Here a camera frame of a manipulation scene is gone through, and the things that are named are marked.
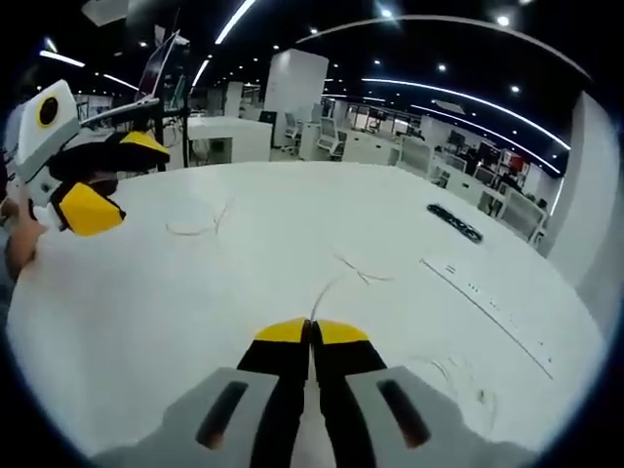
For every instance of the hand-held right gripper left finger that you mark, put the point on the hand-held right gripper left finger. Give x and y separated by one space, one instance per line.
234 419

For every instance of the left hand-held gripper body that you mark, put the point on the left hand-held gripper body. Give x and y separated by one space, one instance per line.
46 141

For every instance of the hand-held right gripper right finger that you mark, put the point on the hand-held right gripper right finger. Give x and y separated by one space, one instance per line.
390 419

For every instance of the person's left hand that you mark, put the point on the person's left hand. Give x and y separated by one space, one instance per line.
24 239

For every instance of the black laptop stand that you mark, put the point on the black laptop stand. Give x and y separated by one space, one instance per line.
160 141

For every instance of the laptop with red screen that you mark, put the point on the laptop with red screen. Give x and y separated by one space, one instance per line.
158 68

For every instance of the row of white office desks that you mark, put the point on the row of white office desks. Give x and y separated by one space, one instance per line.
229 134

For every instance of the long curved ceiling light strip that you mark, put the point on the long curved ceiling light strip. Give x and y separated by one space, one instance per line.
234 20

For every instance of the white square pillar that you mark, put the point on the white square pillar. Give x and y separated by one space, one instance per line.
295 92
585 195

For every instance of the group of white office chairs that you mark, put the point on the group of white office chairs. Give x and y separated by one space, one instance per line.
326 134

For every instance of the black strip on table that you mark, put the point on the black strip on table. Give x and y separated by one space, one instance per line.
456 223

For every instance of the flat ceiling vent panel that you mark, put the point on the flat ceiling vent panel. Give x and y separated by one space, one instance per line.
448 104

